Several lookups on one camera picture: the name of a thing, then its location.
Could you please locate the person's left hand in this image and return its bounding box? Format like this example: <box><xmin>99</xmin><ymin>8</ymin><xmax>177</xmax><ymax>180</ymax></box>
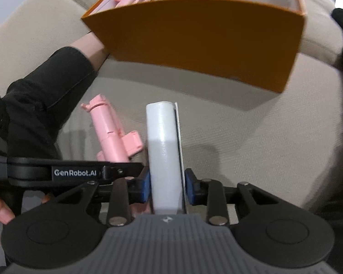
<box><xmin>0</xmin><ymin>190</ymin><xmax>51</xmax><ymax>225</ymax></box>

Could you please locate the white box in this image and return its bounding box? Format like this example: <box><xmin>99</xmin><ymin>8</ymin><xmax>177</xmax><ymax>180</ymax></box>
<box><xmin>145</xmin><ymin>101</ymin><xmax>187</xmax><ymax>216</ymax></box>

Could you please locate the beige sofa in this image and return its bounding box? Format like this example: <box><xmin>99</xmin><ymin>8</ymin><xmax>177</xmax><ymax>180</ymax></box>
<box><xmin>0</xmin><ymin>0</ymin><xmax>343</xmax><ymax>229</ymax></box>

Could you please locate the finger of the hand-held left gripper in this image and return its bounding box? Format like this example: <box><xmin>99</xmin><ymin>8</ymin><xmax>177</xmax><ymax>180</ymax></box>
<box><xmin>103</xmin><ymin>161</ymin><xmax>150</xmax><ymax>187</ymax></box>

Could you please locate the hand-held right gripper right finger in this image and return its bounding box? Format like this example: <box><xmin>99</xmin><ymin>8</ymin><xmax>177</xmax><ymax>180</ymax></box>
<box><xmin>184</xmin><ymin>168</ymin><xmax>281</xmax><ymax>226</ymax></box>

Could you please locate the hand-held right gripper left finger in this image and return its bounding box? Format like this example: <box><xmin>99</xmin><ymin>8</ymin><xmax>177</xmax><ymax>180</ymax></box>
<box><xmin>56</xmin><ymin>167</ymin><xmax>153</xmax><ymax>227</ymax></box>

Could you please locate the pink plastic toy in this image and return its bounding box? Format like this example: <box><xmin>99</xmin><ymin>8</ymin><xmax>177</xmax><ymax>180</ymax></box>
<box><xmin>80</xmin><ymin>94</ymin><xmax>150</xmax><ymax>214</ymax></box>

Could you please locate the person's black clothing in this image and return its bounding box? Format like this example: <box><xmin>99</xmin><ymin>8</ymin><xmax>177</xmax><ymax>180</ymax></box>
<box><xmin>302</xmin><ymin>34</ymin><xmax>343</xmax><ymax>229</ymax></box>

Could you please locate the person's left forearm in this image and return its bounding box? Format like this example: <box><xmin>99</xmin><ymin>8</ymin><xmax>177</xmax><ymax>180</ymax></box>
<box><xmin>1</xmin><ymin>32</ymin><xmax>110</xmax><ymax>161</ymax></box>

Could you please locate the orange cardboard box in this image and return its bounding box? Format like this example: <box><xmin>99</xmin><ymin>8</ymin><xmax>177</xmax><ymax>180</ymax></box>
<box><xmin>80</xmin><ymin>0</ymin><xmax>307</xmax><ymax>93</ymax></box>

